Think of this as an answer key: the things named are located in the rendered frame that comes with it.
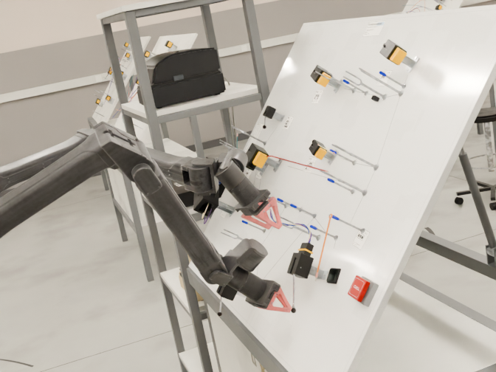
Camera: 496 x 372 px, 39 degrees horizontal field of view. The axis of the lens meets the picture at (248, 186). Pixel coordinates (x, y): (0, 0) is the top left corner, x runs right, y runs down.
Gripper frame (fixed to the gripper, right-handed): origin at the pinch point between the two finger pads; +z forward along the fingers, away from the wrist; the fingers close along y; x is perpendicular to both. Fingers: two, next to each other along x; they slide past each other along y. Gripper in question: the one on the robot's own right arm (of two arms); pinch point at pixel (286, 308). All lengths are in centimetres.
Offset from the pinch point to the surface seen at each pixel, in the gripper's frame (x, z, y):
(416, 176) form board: -38.1, 1.0, -26.4
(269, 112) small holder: -65, -9, 57
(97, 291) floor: 1, 43, 349
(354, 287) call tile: -8.8, 2.2, -20.7
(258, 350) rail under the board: 10.7, 9.1, 20.9
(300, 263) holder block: -11.1, -3.4, -1.9
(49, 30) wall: -264, -84, 715
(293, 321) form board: 0.8, 7.0, 6.8
